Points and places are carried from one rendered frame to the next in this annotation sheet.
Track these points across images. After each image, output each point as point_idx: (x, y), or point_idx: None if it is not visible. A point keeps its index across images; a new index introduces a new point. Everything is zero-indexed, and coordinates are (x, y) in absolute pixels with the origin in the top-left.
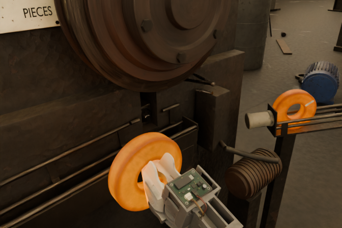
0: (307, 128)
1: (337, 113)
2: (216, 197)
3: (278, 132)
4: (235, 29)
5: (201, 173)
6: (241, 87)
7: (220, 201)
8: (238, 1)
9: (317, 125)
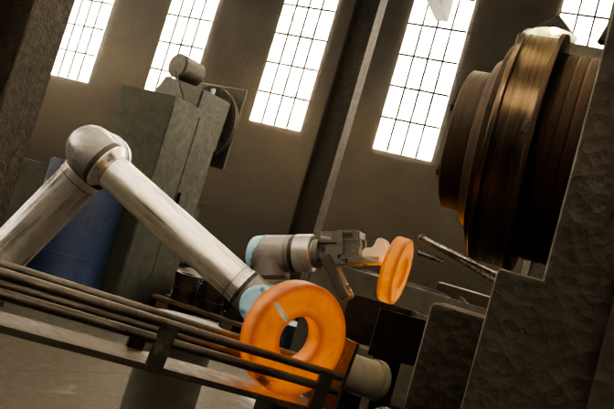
0: (237, 378)
1: (187, 318)
2: (335, 231)
3: (300, 395)
4: (558, 217)
5: (353, 234)
6: (466, 387)
7: (332, 231)
8: (580, 136)
9: (214, 373)
